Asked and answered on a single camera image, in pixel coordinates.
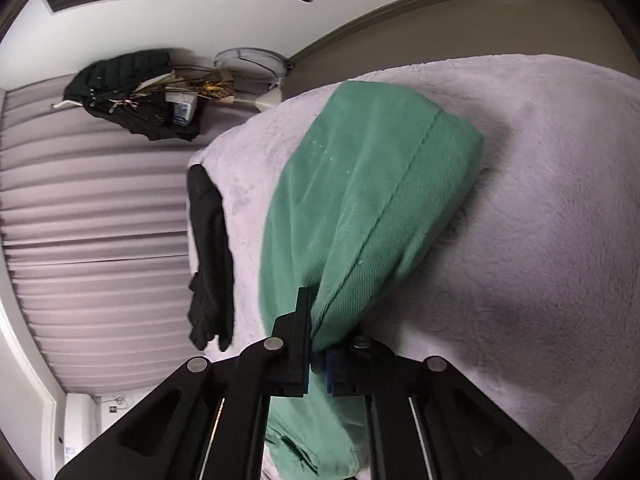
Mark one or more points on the black garment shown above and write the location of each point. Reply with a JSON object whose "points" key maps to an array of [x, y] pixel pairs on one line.
{"points": [[210, 260]]}

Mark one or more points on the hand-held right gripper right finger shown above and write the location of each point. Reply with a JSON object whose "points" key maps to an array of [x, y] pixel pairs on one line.
{"points": [[331, 371]]}

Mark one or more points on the dried plant bundle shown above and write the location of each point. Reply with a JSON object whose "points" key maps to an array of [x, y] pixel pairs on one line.
{"points": [[210, 85]]}

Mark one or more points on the black jacket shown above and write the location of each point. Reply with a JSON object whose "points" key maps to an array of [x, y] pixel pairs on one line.
{"points": [[120, 85]]}

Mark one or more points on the grey pleated curtain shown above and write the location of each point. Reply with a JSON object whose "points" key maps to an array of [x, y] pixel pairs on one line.
{"points": [[100, 240]]}

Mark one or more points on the green pants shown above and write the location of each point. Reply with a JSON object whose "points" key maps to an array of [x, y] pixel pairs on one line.
{"points": [[360, 185]]}

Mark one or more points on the lilac fleece blanket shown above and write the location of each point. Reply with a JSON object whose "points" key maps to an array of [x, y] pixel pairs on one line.
{"points": [[525, 210]]}

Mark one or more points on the blue and white tissue box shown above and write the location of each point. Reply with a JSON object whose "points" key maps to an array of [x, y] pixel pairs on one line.
{"points": [[183, 112]]}

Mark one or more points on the white appliance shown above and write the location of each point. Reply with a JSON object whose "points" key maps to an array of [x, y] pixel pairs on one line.
{"points": [[77, 430]]}

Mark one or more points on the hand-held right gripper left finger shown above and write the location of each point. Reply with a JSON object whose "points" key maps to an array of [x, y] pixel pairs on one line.
{"points": [[292, 355]]}

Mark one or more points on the white standing fan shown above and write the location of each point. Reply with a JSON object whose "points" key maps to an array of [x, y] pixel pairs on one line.
{"points": [[250, 60]]}

